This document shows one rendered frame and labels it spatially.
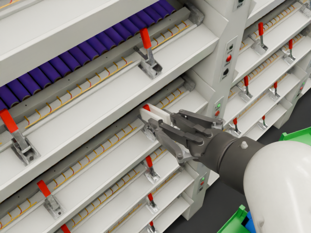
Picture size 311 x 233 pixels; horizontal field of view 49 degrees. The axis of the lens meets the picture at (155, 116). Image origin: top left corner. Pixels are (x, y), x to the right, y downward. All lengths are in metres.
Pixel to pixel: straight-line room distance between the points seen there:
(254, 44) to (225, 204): 0.79
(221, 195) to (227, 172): 1.02
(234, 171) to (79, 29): 0.32
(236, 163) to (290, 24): 0.70
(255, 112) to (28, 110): 1.02
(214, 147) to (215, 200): 0.99
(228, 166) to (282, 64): 0.82
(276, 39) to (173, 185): 0.57
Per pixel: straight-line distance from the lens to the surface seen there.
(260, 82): 1.26
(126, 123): 0.78
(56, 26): 0.45
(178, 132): 0.67
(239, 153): 0.58
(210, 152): 0.61
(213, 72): 0.82
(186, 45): 0.71
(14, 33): 0.44
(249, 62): 1.02
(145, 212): 1.14
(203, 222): 1.53
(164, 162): 0.99
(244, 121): 1.39
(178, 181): 1.20
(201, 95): 0.89
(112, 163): 0.76
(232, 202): 1.59
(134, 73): 0.65
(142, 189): 0.96
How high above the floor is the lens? 1.40
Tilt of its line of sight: 50 degrees down
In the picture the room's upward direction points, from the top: straight up
